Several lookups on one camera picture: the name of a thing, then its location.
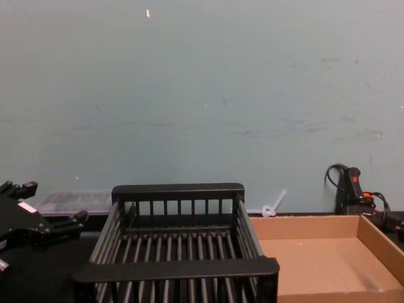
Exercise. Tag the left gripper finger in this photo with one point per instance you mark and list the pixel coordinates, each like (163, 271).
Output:
(27, 188)
(70, 221)

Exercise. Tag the black rack with steel bars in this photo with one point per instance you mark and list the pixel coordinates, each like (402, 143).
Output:
(176, 269)

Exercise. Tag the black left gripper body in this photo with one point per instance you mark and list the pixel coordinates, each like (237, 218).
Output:
(22, 224)

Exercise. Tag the clear plastic case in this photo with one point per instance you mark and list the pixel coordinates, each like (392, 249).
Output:
(75, 202)

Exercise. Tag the shallow brown cardboard tray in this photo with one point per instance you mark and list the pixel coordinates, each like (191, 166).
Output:
(318, 265)

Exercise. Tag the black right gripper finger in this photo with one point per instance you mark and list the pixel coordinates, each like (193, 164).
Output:
(397, 223)

